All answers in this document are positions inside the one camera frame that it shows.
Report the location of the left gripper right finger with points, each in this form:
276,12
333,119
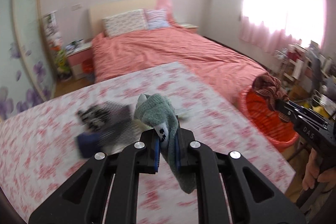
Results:
229,188

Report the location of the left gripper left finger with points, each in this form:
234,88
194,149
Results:
103,190

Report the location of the brown plaid scrunchie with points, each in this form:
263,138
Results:
269,88

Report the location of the green smiley sock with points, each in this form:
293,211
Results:
156,111

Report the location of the right human hand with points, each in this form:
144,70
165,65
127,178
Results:
312,173

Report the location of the red plastic laundry basket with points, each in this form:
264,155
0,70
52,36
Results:
254,108

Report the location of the navy green fabric pouch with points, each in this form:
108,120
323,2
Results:
88,144

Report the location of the cluttered white shelf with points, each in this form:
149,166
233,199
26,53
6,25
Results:
308,77

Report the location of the floral pink tablecloth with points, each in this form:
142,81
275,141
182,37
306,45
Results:
39,150

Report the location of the black daisy print cloth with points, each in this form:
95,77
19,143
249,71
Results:
100,117

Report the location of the green plush toy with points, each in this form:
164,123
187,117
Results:
63,68

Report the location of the floral sliding wardrobe door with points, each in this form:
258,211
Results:
27,76

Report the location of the pink window curtain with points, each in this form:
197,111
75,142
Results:
275,24

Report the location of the coral pink bed duvet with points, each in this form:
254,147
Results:
226,71

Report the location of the pink white nightstand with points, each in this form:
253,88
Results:
76,57

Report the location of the hanging plush toy organizer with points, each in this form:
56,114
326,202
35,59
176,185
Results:
51,29

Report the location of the far beige nightstand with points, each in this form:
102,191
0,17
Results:
190,27

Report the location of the floral white pillow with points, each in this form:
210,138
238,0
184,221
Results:
124,23

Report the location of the striped pink pillow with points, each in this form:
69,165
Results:
157,19

